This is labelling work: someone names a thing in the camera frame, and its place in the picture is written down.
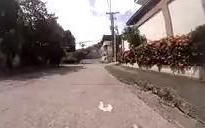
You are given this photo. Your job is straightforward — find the grey concrete road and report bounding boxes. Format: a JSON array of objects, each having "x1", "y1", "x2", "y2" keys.
[{"x1": 0, "y1": 62, "x2": 178, "y2": 128}]

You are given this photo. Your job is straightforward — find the small distant house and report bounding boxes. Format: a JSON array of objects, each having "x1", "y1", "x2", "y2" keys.
[{"x1": 99, "y1": 34, "x2": 115, "y2": 63}]

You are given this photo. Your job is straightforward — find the gravel roadside strip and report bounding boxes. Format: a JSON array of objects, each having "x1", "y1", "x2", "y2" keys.
[{"x1": 104, "y1": 63, "x2": 205, "y2": 128}]

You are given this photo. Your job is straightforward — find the green tree by wall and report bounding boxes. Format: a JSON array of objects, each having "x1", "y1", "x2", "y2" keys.
[{"x1": 121, "y1": 25, "x2": 148, "y2": 48}]

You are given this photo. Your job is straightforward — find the white litter scrap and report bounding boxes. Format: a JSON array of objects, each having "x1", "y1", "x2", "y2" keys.
[{"x1": 97, "y1": 101, "x2": 114, "y2": 113}]

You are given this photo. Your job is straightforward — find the row of dark trees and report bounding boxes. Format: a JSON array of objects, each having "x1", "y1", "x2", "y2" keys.
[{"x1": 0, "y1": 0, "x2": 77, "y2": 71}]

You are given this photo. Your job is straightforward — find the overhead wires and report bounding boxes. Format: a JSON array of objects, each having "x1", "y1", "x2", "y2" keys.
[{"x1": 75, "y1": 0, "x2": 124, "y2": 45}]

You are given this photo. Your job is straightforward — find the white walled building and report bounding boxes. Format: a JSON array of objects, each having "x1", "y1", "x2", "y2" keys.
[{"x1": 122, "y1": 0, "x2": 205, "y2": 82}]

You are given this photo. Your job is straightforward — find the utility pole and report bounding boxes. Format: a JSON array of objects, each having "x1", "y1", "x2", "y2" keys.
[{"x1": 105, "y1": 0, "x2": 121, "y2": 63}]

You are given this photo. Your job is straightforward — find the red flowering hedge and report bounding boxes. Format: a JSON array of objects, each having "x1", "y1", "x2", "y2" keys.
[{"x1": 116, "y1": 23, "x2": 205, "y2": 72}]

